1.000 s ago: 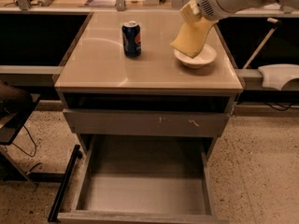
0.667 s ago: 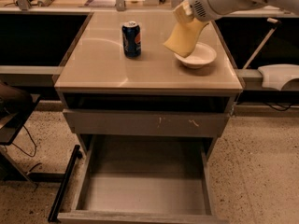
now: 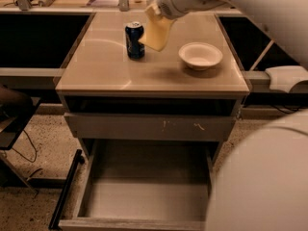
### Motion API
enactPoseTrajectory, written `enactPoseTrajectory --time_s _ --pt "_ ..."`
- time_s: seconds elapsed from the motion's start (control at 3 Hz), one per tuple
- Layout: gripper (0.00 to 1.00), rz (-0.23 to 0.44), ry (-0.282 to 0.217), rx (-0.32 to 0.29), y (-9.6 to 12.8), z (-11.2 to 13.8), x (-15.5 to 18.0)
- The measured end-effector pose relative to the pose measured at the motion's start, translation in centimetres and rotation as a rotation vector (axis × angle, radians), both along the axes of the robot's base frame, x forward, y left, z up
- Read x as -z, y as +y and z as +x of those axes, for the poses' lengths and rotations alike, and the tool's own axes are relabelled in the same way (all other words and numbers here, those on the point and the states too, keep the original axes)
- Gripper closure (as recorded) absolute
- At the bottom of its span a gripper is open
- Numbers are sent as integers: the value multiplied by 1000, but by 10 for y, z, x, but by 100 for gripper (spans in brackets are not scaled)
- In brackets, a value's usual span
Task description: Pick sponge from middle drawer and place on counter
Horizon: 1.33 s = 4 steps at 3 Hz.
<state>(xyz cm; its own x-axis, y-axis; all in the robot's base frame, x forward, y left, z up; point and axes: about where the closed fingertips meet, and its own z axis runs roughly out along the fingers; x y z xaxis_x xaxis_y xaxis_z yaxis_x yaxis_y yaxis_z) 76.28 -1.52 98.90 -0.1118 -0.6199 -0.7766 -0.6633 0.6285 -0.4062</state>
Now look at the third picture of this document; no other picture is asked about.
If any black cable on floor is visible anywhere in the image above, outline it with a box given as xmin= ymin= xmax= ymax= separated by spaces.
xmin=11 ymin=128 xmax=39 ymax=164

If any white stick with tip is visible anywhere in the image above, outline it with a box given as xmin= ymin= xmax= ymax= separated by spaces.
xmin=249 ymin=40 xmax=274 ymax=71

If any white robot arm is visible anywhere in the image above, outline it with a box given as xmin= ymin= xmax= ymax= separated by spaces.
xmin=146 ymin=0 xmax=308 ymax=231

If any open middle drawer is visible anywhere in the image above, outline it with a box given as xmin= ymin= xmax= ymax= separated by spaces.
xmin=59 ymin=140 xmax=213 ymax=231

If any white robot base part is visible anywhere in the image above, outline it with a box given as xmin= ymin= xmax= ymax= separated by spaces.
xmin=266 ymin=65 xmax=308 ymax=93

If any yellow sponge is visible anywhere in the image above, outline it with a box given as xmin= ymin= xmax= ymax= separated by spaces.
xmin=139 ymin=16 xmax=174 ymax=52

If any closed top drawer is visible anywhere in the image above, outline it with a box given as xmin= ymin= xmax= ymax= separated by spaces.
xmin=64 ymin=113 xmax=235 ymax=141

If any black chair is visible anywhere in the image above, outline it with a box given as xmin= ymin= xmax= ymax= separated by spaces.
xmin=0 ymin=85 xmax=40 ymax=193

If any grey drawer cabinet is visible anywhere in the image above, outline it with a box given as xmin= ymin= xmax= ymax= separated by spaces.
xmin=55 ymin=11 xmax=251 ymax=231

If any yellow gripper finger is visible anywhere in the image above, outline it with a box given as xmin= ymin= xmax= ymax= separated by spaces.
xmin=144 ymin=2 xmax=161 ymax=20

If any white bowl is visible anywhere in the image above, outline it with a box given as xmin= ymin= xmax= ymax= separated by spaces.
xmin=178 ymin=42 xmax=223 ymax=70

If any blue pepsi can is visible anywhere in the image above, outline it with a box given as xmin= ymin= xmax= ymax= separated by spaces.
xmin=125 ymin=21 xmax=144 ymax=60

